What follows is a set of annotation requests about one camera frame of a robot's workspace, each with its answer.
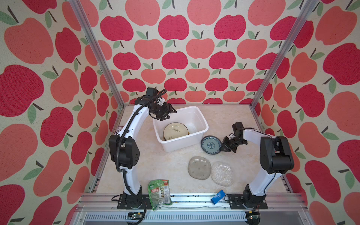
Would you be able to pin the cream plate with plant drawing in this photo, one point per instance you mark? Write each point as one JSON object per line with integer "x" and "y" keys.
{"x": 175, "y": 130}

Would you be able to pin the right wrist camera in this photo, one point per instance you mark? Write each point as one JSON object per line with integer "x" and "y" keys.
{"x": 237, "y": 126}

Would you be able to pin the white plastic bin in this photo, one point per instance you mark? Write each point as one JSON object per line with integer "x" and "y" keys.
{"x": 192, "y": 118}

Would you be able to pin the clear textured glass plate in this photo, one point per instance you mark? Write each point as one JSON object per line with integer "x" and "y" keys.
{"x": 222, "y": 173}

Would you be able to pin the aluminium frame post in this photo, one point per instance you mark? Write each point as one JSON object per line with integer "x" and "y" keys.
{"x": 86, "y": 27}
{"x": 305, "y": 12}

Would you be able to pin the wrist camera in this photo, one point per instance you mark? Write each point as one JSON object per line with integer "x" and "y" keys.
{"x": 151, "y": 92}
{"x": 237, "y": 126}

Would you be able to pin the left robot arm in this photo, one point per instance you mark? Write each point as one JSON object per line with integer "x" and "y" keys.
{"x": 123, "y": 148}

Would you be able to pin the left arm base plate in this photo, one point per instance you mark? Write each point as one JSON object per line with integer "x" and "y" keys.
{"x": 129, "y": 202}

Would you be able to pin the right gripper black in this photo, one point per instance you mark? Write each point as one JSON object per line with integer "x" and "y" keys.
{"x": 224, "y": 146}

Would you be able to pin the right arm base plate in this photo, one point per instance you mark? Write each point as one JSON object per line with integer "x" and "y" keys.
{"x": 246, "y": 202}

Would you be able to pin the purple snack packet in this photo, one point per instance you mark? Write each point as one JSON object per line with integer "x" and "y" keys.
{"x": 118, "y": 130}

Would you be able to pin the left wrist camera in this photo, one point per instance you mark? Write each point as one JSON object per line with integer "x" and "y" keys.
{"x": 151, "y": 92}

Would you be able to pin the grey glass plate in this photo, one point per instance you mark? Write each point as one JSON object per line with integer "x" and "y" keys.
{"x": 199, "y": 168}

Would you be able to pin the right aluminium frame post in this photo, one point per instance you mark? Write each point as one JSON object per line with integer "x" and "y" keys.
{"x": 305, "y": 12}

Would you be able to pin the green snack packet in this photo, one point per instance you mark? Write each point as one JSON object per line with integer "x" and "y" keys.
{"x": 159, "y": 193}

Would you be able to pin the blue patterned small plate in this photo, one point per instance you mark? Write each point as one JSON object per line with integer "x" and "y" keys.
{"x": 211, "y": 145}

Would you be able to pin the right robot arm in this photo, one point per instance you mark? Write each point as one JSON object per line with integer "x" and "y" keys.
{"x": 275, "y": 159}

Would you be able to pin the front aluminium rail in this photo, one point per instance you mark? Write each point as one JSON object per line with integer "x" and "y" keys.
{"x": 194, "y": 209}

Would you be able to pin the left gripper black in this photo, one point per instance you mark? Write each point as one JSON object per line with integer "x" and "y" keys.
{"x": 168, "y": 109}

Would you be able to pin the blue small box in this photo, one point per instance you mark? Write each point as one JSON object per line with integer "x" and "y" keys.
{"x": 218, "y": 197}

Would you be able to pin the left aluminium frame post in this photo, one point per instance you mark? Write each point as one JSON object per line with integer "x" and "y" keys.
{"x": 86, "y": 27}

